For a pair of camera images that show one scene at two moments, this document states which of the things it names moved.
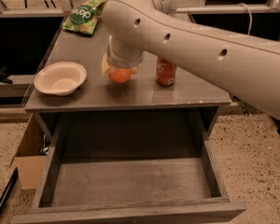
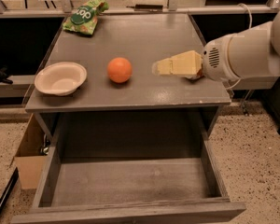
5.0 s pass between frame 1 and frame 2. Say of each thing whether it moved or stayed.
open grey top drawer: stayed
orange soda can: moved
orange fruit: stayed
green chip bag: stayed
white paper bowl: stayed
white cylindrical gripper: moved
